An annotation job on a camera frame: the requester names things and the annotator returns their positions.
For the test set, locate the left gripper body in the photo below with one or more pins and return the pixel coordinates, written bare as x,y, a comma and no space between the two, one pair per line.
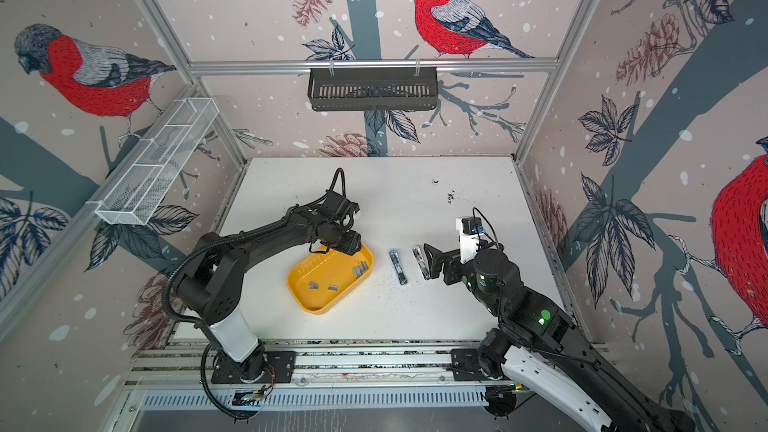
343,239

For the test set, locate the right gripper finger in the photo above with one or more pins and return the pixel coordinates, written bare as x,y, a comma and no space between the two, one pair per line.
440,271
434,255

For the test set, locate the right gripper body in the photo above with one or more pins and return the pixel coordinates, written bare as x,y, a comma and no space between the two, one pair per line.
457,272

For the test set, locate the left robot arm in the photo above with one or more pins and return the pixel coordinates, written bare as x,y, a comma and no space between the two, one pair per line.
205,289

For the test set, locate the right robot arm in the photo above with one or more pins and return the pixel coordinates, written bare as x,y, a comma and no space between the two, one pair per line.
537,344

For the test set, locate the yellow plastic tray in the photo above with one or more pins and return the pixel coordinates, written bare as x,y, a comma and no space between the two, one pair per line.
333,268

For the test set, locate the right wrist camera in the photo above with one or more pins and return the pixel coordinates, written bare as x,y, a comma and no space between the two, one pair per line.
471,231

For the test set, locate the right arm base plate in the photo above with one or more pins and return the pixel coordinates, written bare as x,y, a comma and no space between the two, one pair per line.
465,366

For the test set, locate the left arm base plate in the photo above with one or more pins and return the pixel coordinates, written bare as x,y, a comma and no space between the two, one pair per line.
262,368

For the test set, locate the black wall basket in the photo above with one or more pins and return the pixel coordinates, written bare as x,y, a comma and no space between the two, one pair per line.
373,89

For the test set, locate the white wire mesh shelf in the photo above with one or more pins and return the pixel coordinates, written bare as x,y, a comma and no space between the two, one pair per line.
142,188

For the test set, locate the aluminium mounting rail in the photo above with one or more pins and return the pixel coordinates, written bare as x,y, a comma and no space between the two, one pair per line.
318,362

